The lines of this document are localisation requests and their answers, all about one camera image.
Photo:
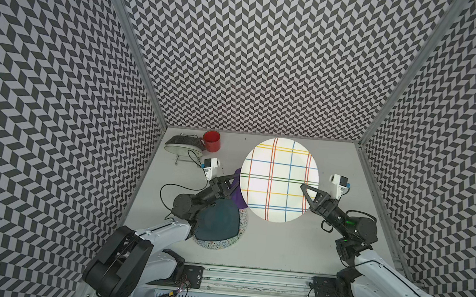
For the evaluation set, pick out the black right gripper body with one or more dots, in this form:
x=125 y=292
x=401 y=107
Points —
x=332 y=212

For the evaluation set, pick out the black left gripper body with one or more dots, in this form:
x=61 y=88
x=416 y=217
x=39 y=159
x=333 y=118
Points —
x=216 y=188

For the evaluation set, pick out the purple cloth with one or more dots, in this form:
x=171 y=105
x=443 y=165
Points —
x=236 y=195

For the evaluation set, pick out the plaid striped white plate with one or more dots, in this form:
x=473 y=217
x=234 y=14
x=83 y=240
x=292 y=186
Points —
x=271 y=176

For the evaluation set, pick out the dark teal plate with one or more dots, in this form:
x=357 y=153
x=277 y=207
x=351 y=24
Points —
x=218 y=222

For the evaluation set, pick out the colourful squiggle pattern plate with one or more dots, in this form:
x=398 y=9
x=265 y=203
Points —
x=223 y=244

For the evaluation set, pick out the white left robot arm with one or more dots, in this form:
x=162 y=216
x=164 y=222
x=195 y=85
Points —
x=132 y=258

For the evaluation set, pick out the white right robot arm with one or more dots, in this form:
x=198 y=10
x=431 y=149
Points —
x=365 y=274

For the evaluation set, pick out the cream floral plate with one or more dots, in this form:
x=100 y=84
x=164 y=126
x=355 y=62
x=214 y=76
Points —
x=183 y=149

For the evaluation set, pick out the grey plate behind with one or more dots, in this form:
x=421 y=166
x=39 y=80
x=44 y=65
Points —
x=186 y=140

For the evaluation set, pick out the red plastic cup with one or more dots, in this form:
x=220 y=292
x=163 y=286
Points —
x=212 y=141

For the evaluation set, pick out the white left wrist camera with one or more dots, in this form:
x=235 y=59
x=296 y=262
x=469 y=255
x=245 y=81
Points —
x=210 y=168

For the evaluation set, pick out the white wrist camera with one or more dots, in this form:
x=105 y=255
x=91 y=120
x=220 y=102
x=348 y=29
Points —
x=210 y=168
x=340 y=186

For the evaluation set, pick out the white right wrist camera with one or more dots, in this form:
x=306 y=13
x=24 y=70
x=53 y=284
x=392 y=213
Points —
x=340 y=186

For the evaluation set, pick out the chrome wire plate stand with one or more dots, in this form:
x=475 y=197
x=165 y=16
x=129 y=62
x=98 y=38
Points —
x=191 y=160

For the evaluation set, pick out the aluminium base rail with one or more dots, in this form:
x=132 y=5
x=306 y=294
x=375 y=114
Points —
x=251 y=283

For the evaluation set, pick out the aluminium corner post left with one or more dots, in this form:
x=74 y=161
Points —
x=138 y=58

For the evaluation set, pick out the aluminium corner post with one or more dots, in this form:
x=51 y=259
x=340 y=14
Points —
x=433 y=40
x=138 y=58

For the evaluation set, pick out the aluminium corner post right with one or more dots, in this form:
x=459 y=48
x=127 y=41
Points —
x=433 y=40

